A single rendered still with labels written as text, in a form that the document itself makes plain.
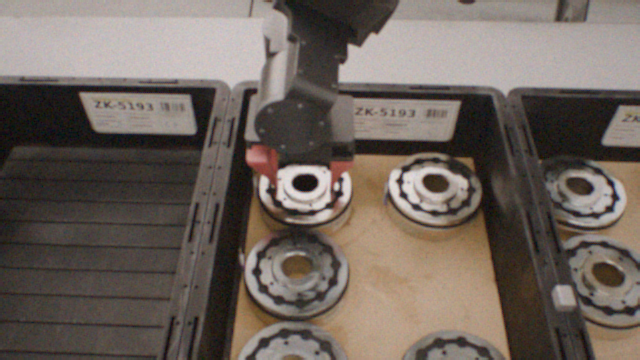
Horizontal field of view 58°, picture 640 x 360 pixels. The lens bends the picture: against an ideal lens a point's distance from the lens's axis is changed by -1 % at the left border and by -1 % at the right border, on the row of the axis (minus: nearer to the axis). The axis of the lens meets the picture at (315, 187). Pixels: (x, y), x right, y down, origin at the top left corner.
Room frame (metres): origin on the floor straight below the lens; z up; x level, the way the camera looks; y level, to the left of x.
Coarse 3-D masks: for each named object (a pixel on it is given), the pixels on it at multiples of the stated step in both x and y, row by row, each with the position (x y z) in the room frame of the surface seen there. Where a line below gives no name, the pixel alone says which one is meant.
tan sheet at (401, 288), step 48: (336, 240) 0.36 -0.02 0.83; (384, 240) 0.36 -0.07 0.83; (480, 240) 0.36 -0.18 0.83; (240, 288) 0.30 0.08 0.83; (384, 288) 0.30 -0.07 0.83; (432, 288) 0.30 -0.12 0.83; (480, 288) 0.30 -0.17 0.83; (240, 336) 0.25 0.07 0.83; (336, 336) 0.25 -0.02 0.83; (384, 336) 0.25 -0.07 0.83; (480, 336) 0.25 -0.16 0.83
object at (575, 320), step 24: (528, 96) 0.49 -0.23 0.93; (552, 96) 0.48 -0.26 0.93; (576, 96) 0.48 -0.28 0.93; (600, 96) 0.48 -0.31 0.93; (624, 96) 0.48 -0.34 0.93; (528, 144) 0.41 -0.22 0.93; (528, 168) 0.38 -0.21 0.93; (552, 216) 0.32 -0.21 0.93; (552, 240) 0.29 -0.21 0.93; (552, 264) 0.27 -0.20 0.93; (576, 312) 0.22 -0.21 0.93; (576, 336) 0.20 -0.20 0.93
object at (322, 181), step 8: (296, 168) 0.43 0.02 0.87; (304, 168) 0.43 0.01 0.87; (312, 168) 0.43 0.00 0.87; (288, 176) 0.42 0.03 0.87; (296, 176) 0.42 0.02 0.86; (312, 176) 0.43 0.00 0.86; (320, 176) 0.42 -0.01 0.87; (288, 184) 0.41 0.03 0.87; (320, 184) 0.41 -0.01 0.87; (288, 192) 0.40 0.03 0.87; (296, 192) 0.40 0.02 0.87; (312, 192) 0.40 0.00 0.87; (320, 192) 0.40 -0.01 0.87; (296, 200) 0.39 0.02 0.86; (304, 200) 0.39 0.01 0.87; (312, 200) 0.39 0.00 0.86
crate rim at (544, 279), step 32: (448, 96) 0.49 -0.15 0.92; (480, 96) 0.49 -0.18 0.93; (224, 128) 0.43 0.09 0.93; (512, 128) 0.43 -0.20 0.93; (224, 160) 0.39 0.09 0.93; (512, 160) 0.39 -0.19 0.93; (224, 192) 0.35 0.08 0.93; (544, 256) 0.28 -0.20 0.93; (192, 288) 0.24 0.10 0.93; (544, 288) 0.24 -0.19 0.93; (192, 320) 0.22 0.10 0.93; (544, 320) 0.22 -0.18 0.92; (192, 352) 0.20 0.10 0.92
